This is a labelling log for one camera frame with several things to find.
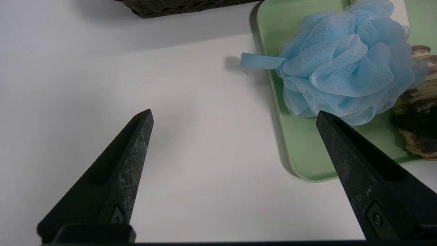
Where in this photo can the striped brown bread roll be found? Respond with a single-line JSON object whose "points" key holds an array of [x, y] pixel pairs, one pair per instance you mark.
{"points": [[423, 92]]}

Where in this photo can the dark brown wicker basket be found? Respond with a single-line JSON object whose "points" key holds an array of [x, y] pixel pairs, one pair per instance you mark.
{"points": [[177, 7]]}

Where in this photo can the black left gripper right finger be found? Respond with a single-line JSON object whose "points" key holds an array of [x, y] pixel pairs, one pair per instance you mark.
{"points": [[379, 191]]}

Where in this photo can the blue mesh bath loofah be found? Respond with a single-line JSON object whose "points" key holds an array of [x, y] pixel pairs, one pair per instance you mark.
{"points": [[341, 68]]}

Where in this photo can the white soap bar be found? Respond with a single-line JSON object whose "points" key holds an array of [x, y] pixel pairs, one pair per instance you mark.
{"points": [[401, 10]]}

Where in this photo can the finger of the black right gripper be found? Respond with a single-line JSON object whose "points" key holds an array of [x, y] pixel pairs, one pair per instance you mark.
{"points": [[416, 123]]}

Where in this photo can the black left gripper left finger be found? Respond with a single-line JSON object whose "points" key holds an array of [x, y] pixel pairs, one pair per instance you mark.
{"points": [[116, 188]]}

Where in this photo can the light green plastic tray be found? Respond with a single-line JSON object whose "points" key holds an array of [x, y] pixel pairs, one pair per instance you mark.
{"points": [[307, 147]]}

